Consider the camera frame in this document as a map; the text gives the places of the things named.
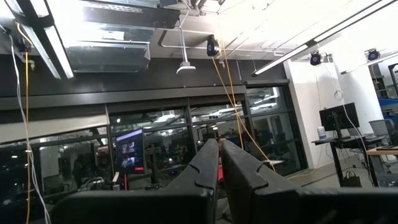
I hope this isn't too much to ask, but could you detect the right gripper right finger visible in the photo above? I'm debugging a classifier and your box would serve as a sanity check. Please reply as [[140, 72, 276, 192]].
[[221, 139, 304, 224]]

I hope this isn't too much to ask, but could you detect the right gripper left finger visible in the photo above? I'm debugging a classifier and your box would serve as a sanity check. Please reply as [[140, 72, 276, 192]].
[[167, 138, 220, 195]]

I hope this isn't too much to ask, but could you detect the monitor with lit screen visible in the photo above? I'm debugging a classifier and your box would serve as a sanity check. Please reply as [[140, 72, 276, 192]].
[[114, 128, 146, 175]]

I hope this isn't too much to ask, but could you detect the white ceiling mounted device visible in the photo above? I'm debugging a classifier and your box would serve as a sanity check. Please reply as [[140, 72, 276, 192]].
[[176, 26, 197, 75]]

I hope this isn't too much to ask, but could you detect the black bag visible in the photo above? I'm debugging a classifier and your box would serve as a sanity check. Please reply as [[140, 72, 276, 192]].
[[341, 170, 363, 188]]

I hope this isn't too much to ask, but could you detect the black standing desk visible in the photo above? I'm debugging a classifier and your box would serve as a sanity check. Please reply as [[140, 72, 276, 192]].
[[312, 135, 389, 187]]

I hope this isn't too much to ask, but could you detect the black monitor on desk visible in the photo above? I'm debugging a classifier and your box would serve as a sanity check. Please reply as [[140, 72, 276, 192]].
[[319, 102, 361, 131]]

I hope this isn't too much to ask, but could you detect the wooden top table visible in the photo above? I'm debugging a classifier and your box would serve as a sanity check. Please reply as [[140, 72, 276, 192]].
[[366, 145, 398, 187]]

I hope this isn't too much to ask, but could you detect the long ceiling light strip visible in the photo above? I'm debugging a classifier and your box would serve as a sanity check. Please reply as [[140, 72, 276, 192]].
[[251, 0, 398, 77], [18, 0, 75, 80]]

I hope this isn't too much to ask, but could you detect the grey office chair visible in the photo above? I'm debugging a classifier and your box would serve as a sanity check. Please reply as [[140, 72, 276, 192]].
[[369, 119, 398, 147]]

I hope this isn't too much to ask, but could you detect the black round ceiling fixture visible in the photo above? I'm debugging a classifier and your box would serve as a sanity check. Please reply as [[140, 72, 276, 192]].
[[365, 48, 382, 62], [309, 50, 324, 67]]

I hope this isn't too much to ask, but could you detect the yellow power cable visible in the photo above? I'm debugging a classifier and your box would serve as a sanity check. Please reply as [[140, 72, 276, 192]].
[[17, 23, 32, 224], [212, 57, 276, 172], [221, 39, 245, 149]]

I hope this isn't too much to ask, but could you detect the black ceiling cable reel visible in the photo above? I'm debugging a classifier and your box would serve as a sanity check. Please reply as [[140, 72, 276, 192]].
[[206, 34, 221, 58]]

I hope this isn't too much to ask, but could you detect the white hanging cable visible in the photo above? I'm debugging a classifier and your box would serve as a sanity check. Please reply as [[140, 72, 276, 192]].
[[323, 62, 373, 187], [7, 30, 52, 224]]

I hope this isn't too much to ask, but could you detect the metal air duct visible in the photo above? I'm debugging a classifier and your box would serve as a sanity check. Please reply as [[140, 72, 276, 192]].
[[63, 0, 181, 74]]

